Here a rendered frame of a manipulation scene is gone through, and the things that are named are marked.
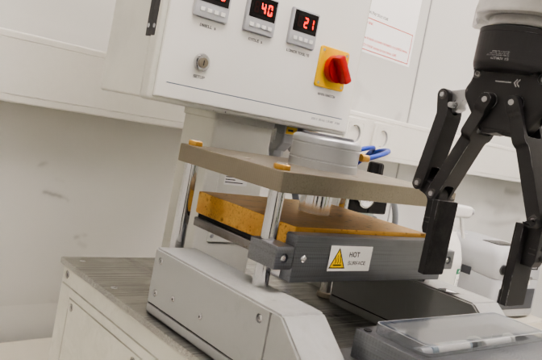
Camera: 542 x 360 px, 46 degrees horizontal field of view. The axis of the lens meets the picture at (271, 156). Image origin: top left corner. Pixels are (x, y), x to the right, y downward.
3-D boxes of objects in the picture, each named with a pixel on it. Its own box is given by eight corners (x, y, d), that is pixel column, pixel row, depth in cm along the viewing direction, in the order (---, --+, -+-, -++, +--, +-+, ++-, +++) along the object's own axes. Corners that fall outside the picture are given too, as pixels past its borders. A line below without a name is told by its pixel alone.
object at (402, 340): (423, 375, 49) (429, 347, 49) (369, 347, 54) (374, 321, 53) (541, 354, 61) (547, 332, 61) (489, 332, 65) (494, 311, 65)
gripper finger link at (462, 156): (494, 97, 55) (482, 90, 56) (427, 202, 59) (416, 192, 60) (518, 105, 58) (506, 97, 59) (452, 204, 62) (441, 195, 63)
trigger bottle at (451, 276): (421, 309, 147) (443, 203, 146) (413, 299, 155) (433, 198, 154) (458, 316, 147) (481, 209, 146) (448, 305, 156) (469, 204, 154)
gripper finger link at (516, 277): (533, 223, 55) (541, 225, 54) (515, 302, 55) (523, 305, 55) (515, 221, 53) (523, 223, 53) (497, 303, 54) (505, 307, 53)
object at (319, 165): (139, 209, 77) (159, 102, 76) (323, 221, 97) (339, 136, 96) (264, 269, 58) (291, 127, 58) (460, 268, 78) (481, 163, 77)
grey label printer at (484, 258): (408, 288, 167) (421, 223, 166) (455, 287, 179) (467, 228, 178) (489, 322, 147) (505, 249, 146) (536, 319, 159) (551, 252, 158)
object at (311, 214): (192, 224, 74) (207, 143, 73) (328, 231, 88) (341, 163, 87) (289, 268, 61) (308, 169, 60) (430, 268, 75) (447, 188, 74)
